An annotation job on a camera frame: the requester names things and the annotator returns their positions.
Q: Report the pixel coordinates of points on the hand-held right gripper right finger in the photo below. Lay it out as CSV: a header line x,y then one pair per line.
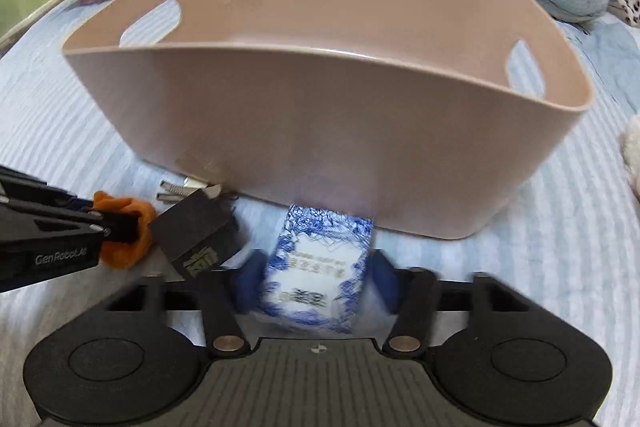
x,y
382,278

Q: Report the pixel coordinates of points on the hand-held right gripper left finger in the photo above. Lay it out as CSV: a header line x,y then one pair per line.
x,y
251,279

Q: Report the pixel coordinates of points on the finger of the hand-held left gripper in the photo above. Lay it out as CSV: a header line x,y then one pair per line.
x,y
117,227

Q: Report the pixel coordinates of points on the orange plush toy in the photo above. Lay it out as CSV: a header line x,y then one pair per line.
x,y
131,216

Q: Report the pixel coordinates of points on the blue white patterned box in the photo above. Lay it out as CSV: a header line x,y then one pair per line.
x,y
315,274

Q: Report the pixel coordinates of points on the beige plastic basket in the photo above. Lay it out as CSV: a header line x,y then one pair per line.
x,y
320,107

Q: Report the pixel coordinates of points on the dark brown small box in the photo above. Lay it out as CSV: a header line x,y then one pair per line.
x,y
197,232

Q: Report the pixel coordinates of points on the silver metal clip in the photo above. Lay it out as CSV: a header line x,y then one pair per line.
x,y
186,189

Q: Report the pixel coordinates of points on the white plush toy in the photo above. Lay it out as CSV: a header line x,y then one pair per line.
x,y
632,152

